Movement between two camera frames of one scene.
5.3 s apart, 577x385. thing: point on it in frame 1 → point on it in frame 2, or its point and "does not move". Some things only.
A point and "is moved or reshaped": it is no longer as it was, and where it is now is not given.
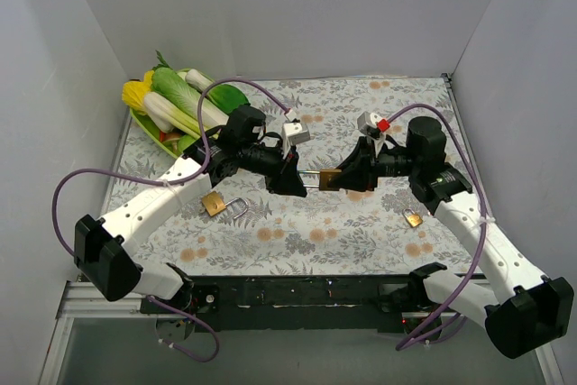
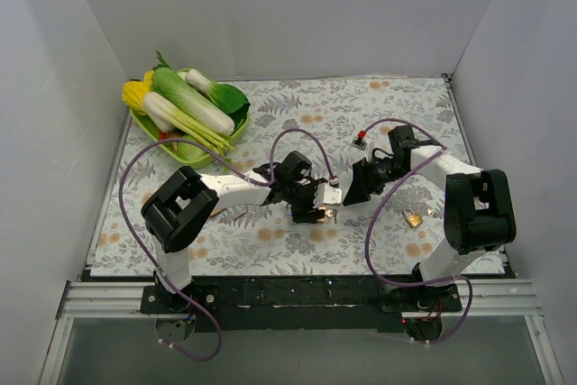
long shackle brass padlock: (325, 177) is moved or reshaped
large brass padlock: (415, 219) does not move
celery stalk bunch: (168, 117) does not move
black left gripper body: (283, 169) → (308, 198)
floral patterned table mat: (250, 230) does not move
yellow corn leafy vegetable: (133, 92) does not move
